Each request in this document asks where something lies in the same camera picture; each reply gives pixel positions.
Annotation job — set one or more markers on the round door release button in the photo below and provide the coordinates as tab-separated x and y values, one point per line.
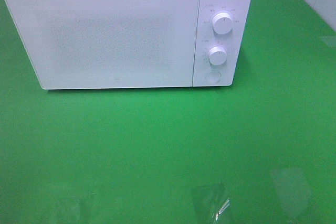
213	77

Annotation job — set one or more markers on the white dial knob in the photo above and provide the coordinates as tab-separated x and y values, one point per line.
222	23
217	56

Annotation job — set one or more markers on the white microwave door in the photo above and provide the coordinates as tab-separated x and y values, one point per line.
89	44

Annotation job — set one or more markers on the clear plastic film scrap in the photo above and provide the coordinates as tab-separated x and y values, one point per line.
212	204

